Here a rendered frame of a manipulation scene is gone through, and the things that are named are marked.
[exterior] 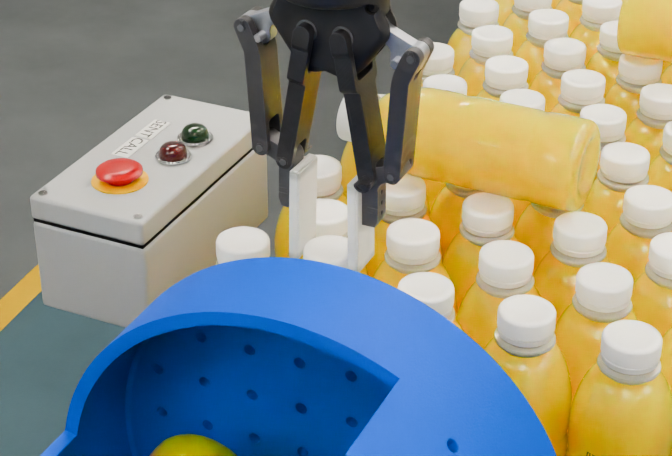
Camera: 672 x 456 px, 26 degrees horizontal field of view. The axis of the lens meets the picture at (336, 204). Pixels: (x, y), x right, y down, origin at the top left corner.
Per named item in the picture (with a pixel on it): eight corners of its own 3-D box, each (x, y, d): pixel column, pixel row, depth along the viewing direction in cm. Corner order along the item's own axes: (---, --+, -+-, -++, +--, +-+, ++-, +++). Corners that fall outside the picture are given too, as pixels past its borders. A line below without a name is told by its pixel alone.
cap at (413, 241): (402, 268, 104) (403, 247, 103) (376, 243, 107) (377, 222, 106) (449, 255, 106) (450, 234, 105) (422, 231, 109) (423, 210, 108)
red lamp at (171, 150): (154, 160, 115) (153, 147, 114) (168, 148, 117) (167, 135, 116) (178, 166, 114) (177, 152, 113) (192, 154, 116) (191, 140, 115)
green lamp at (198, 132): (176, 142, 118) (175, 128, 117) (190, 131, 119) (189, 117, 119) (200, 147, 117) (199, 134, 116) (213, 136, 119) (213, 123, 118)
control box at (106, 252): (41, 306, 115) (27, 192, 110) (170, 193, 131) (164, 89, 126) (150, 336, 111) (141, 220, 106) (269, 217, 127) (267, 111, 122)
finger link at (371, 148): (350, 12, 95) (369, 11, 94) (378, 167, 99) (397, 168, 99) (324, 33, 92) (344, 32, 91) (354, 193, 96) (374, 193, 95)
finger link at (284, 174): (294, 144, 98) (255, 134, 99) (293, 209, 100) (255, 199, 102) (304, 135, 99) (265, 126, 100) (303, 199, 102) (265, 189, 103)
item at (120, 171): (87, 185, 111) (85, 172, 111) (112, 165, 114) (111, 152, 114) (127, 195, 110) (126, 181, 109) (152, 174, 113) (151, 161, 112)
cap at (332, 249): (296, 258, 103) (296, 236, 102) (348, 249, 104) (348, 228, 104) (312, 287, 100) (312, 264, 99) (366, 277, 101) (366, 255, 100)
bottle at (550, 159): (568, 205, 104) (334, 152, 111) (587, 221, 111) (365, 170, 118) (593, 111, 105) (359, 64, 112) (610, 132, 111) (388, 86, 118)
